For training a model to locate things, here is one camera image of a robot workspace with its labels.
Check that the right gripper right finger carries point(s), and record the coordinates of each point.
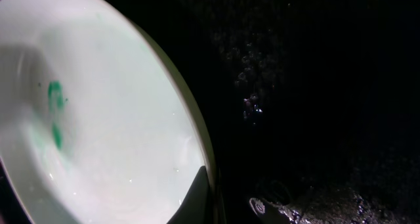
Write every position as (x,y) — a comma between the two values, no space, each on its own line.
(270,213)

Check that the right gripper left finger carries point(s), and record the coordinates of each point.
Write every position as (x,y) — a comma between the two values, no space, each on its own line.
(196,208)

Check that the mint green plate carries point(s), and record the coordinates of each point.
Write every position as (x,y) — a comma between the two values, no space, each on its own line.
(97,123)

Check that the round black tray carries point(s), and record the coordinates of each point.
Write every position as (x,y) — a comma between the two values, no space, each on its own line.
(309,104)

